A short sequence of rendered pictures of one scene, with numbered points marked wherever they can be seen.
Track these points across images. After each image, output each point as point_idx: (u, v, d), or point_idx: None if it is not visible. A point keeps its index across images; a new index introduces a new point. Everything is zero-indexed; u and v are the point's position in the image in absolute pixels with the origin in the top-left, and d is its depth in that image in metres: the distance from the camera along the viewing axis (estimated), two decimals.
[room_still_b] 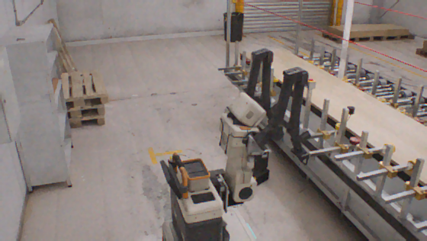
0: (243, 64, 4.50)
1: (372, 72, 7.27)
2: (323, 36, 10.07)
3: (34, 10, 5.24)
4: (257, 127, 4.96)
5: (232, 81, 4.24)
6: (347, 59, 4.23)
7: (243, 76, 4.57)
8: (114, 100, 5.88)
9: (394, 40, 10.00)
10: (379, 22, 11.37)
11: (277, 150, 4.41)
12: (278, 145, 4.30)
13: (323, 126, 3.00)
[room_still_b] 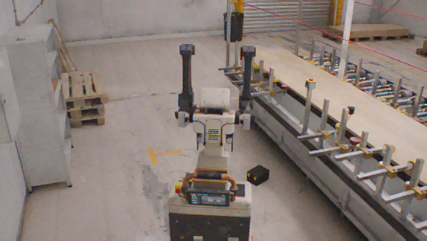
0: (243, 64, 4.50)
1: (372, 72, 7.27)
2: (323, 36, 10.07)
3: (34, 10, 5.24)
4: (257, 127, 4.96)
5: (232, 81, 4.24)
6: (347, 59, 4.23)
7: (243, 76, 4.57)
8: (114, 100, 5.88)
9: (394, 40, 10.00)
10: (379, 22, 11.37)
11: (277, 150, 4.41)
12: (278, 145, 4.30)
13: (323, 126, 3.00)
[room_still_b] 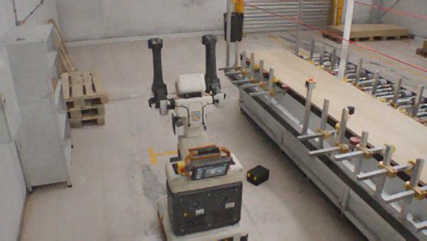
0: (243, 64, 4.50)
1: (372, 72, 7.27)
2: (323, 36, 10.07)
3: (34, 10, 5.24)
4: (257, 127, 4.96)
5: (232, 81, 4.24)
6: (347, 59, 4.23)
7: (243, 76, 4.57)
8: (114, 100, 5.88)
9: (394, 40, 10.00)
10: (379, 22, 11.37)
11: (277, 150, 4.41)
12: (278, 145, 4.30)
13: (323, 126, 3.00)
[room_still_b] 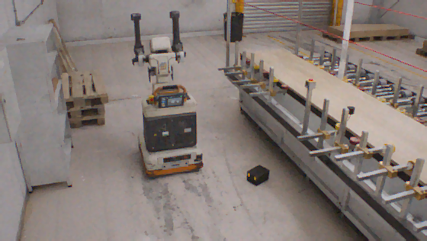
0: (243, 64, 4.50)
1: (372, 72, 7.27)
2: (323, 36, 10.07)
3: (34, 10, 5.24)
4: (257, 127, 4.96)
5: (232, 81, 4.24)
6: (347, 59, 4.23)
7: (243, 76, 4.57)
8: (114, 100, 5.88)
9: (394, 40, 10.00)
10: (379, 22, 11.37)
11: (277, 150, 4.41)
12: (278, 145, 4.30)
13: (323, 126, 3.00)
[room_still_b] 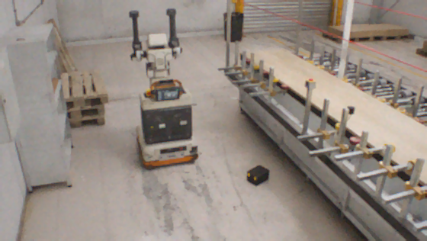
0: (243, 64, 4.50)
1: (372, 72, 7.27)
2: (323, 36, 10.07)
3: (34, 10, 5.24)
4: (257, 127, 4.96)
5: (232, 81, 4.24)
6: (347, 59, 4.23)
7: (243, 76, 4.57)
8: (114, 100, 5.88)
9: (394, 40, 10.00)
10: (379, 22, 11.37)
11: (277, 150, 4.41)
12: (278, 145, 4.30)
13: (323, 126, 3.00)
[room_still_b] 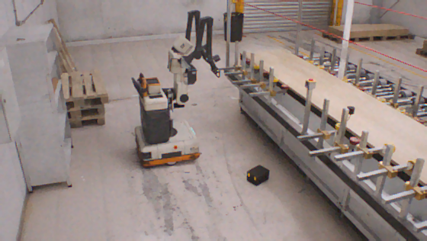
0: (243, 64, 4.50)
1: (372, 72, 7.27)
2: (323, 36, 10.07)
3: (34, 10, 5.24)
4: (257, 127, 4.96)
5: (232, 81, 4.24)
6: (347, 59, 4.23)
7: (243, 76, 4.57)
8: (114, 100, 5.88)
9: (394, 40, 10.00)
10: (379, 22, 11.37)
11: (277, 150, 4.41)
12: (278, 145, 4.30)
13: (323, 126, 3.00)
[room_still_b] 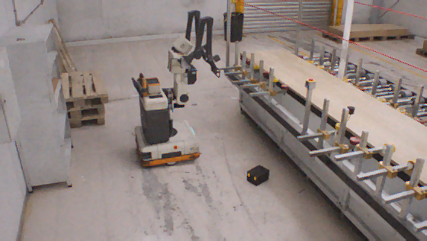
0: (243, 64, 4.50)
1: (372, 72, 7.27)
2: (323, 36, 10.07)
3: (34, 10, 5.24)
4: (257, 127, 4.96)
5: (232, 81, 4.24)
6: (347, 59, 4.23)
7: (243, 76, 4.57)
8: (114, 100, 5.88)
9: (394, 40, 10.00)
10: (379, 22, 11.37)
11: (277, 150, 4.41)
12: (278, 145, 4.30)
13: (323, 126, 3.00)
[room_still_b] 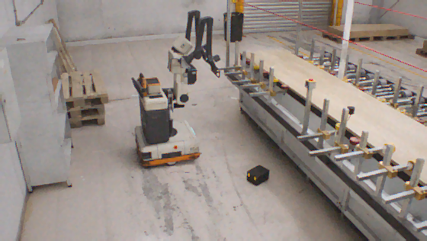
0: (243, 64, 4.50)
1: (372, 72, 7.27)
2: (323, 36, 10.07)
3: (34, 10, 5.24)
4: (257, 127, 4.96)
5: (232, 81, 4.24)
6: (347, 59, 4.23)
7: (243, 76, 4.57)
8: (114, 100, 5.88)
9: (394, 40, 10.00)
10: (379, 22, 11.37)
11: (277, 150, 4.41)
12: (278, 145, 4.30)
13: (323, 126, 3.00)
